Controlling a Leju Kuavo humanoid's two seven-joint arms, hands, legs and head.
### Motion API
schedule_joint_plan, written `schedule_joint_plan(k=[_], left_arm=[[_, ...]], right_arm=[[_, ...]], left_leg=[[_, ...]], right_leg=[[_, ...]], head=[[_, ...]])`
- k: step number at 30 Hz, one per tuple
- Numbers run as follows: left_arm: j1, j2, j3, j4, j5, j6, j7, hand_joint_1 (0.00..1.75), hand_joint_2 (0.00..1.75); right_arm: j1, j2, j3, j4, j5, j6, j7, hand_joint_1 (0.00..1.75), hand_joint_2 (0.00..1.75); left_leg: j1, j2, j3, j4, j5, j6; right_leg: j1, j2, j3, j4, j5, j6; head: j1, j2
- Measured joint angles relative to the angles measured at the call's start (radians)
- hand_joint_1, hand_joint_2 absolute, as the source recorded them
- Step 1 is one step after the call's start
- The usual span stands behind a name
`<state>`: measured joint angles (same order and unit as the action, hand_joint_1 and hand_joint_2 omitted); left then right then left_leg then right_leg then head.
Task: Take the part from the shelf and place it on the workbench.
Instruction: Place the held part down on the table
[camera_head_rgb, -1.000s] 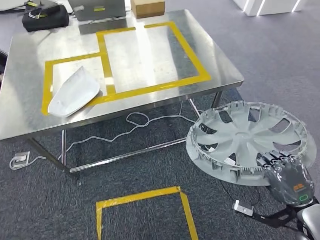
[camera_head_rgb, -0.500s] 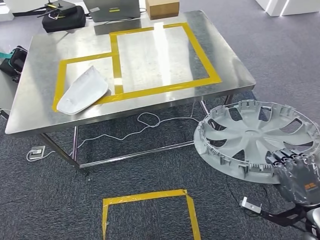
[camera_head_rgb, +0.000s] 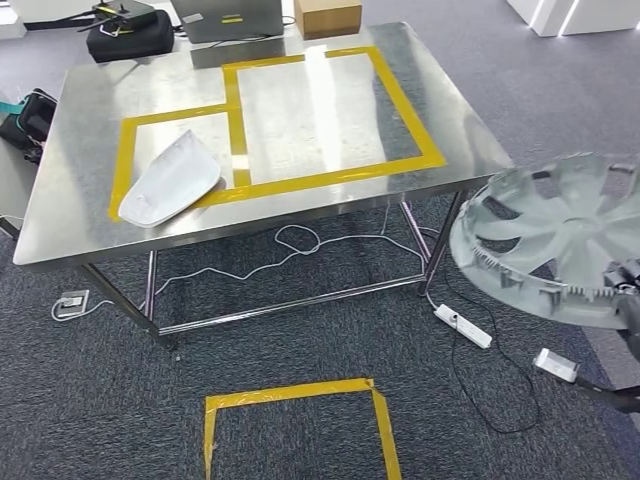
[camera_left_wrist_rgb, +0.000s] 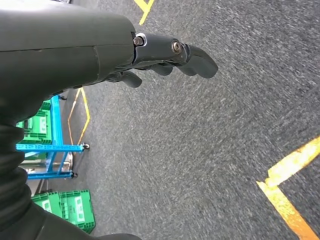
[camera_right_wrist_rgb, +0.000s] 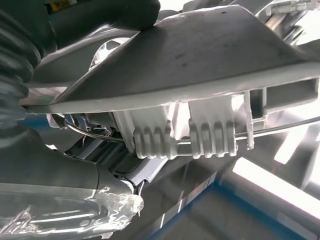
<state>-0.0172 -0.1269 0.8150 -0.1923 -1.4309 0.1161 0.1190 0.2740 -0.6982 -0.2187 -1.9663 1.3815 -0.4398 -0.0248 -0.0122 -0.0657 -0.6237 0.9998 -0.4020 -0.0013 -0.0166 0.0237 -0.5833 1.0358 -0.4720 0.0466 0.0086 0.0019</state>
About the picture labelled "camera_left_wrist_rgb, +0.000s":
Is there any blue metal shelf rack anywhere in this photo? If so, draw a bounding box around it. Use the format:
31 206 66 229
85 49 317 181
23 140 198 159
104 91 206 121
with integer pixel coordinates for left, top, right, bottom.
15 95 91 181

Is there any yellow floor tape marking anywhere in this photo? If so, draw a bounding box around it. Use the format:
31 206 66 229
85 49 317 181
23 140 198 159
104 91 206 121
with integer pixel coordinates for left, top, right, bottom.
134 0 155 26
256 135 320 240
66 87 91 147

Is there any dark grey robot body shell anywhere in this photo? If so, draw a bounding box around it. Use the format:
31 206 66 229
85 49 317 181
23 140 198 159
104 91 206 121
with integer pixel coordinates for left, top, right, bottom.
0 202 143 240

